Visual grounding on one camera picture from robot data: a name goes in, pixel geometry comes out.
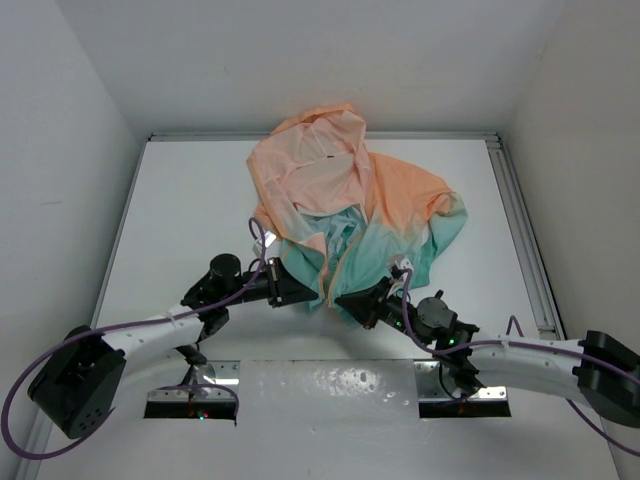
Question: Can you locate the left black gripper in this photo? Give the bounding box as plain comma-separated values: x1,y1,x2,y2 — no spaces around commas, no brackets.
222,255,316,307

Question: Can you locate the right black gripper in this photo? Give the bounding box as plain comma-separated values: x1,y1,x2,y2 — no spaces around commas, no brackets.
336,277,432,347

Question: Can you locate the orange and teal jacket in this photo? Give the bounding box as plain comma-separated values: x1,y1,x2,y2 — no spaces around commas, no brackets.
247,104,468,309

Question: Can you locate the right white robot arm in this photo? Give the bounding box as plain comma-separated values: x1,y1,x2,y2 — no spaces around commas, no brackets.
336,277,639,428

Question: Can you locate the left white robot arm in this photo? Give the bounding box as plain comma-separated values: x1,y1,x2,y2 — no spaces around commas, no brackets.
27,254,318,439

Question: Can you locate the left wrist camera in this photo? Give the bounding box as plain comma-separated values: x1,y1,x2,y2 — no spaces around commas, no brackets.
253,230,278,256

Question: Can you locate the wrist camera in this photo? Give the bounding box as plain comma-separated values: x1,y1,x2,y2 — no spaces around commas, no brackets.
388,254,413,281
253,230,278,256

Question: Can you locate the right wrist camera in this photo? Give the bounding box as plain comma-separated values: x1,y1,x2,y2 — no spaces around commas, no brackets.
388,254,413,281

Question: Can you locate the metal base plate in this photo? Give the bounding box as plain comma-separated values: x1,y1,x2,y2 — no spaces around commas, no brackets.
144,360,511,420

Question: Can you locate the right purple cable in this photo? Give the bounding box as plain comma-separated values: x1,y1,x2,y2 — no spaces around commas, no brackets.
394,269,640,457

